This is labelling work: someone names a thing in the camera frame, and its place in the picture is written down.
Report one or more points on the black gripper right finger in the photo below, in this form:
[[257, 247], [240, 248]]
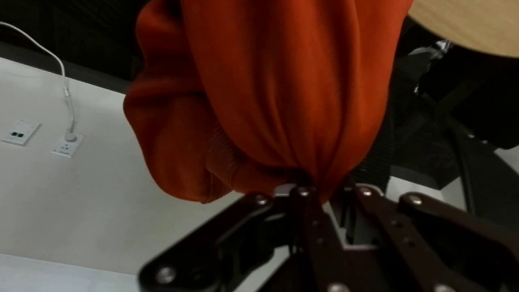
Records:
[[431, 244]]

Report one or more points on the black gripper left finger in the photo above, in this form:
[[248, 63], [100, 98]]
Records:
[[215, 244]]

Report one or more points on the orange cloth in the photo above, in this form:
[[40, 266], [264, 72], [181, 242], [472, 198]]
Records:
[[259, 91]]

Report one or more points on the black mesh office chair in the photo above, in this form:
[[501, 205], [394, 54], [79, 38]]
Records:
[[431, 119]]

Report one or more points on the white wall socket with plug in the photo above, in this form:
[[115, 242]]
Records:
[[66, 146]]

